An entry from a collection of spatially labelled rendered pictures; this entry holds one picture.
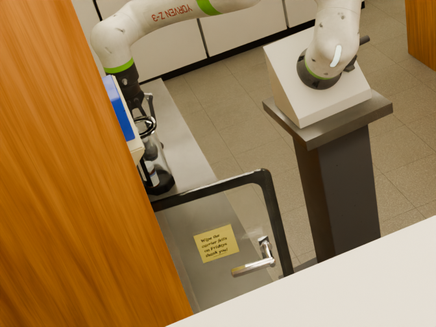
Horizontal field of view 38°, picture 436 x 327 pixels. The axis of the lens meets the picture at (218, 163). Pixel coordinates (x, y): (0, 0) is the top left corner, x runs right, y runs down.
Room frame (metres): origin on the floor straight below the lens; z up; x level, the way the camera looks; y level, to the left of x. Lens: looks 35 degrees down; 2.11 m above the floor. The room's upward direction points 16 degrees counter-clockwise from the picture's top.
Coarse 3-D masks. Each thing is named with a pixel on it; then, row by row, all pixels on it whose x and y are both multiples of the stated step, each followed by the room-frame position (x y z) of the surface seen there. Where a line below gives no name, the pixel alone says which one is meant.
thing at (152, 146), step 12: (144, 120) 1.65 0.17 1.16; (144, 132) 1.57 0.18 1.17; (156, 132) 1.61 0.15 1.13; (144, 144) 1.57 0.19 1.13; (156, 144) 1.59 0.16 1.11; (144, 156) 1.57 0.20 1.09; (156, 156) 1.58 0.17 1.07; (156, 168) 1.57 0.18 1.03; (168, 168) 1.60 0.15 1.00; (156, 180) 1.57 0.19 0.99; (168, 180) 1.58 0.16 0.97
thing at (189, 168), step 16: (160, 80) 2.30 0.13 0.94; (160, 96) 2.17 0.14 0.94; (160, 112) 2.05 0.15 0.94; (176, 112) 2.02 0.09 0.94; (160, 128) 1.94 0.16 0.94; (176, 128) 1.91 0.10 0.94; (176, 144) 1.81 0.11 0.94; (192, 144) 1.79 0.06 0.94; (176, 160) 1.72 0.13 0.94; (192, 160) 1.70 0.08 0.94; (176, 176) 1.63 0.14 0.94; (192, 176) 1.61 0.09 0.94; (208, 176) 1.59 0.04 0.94; (176, 192) 1.56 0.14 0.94
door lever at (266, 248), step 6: (264, 246) 0.94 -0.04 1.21; (270, 246) 0.94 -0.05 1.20; (264, 252) 0.94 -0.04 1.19; (270, 252) 0.92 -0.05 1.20; (264, 258) 0.91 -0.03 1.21; (270, 258) 0.90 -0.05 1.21; (246, 264) 0.91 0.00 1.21; (252, 264) 0.90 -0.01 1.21; (258, 264) 0.90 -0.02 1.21; (264, 264) 0.90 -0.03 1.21; (270, 264) 0.89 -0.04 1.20; (234, 270) 0.90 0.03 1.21; (240, 270) 0.90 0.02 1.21; (246, 270) 0.89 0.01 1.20; (252, 270) 0.89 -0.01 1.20; (258, 270) 0.90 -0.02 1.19; (234, 276) 0.89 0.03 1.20
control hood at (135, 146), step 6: (114, 78) 1.25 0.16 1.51; (120, 90) 1.19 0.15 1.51; (120, 96) 1.16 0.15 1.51; (126, 108) 1.10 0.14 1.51; (132, 120) 1.05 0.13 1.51; (132, 126) 1.03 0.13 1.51; (138, 138) 0.98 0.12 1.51; (132, 144) 0.97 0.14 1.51; (138, 144) 0.96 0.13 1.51; (132, 150) 0.95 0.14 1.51; (138, 150) 0.95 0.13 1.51; (132, 156) 0.95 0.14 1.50; (138, 156) 0.95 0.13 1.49; (138, 162) 0.95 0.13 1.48
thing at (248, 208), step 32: (192, 192) 0.94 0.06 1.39; (224, 192) 0.94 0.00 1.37; (256, 192) 0.95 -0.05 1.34; (160, 224) 0.94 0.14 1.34; (192, 224) 0.94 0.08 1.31; (224, 224) 0.94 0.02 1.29; (256, 224) 0.95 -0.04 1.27; (192, 256) 0.94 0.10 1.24; (224, 256) 0.94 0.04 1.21; (256, 256) 0.94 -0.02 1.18; (288, 256) 0.95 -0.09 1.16; (192, 288) 0.94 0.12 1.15; (224, 288) 0.94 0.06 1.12; (256, 288) 0.94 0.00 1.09
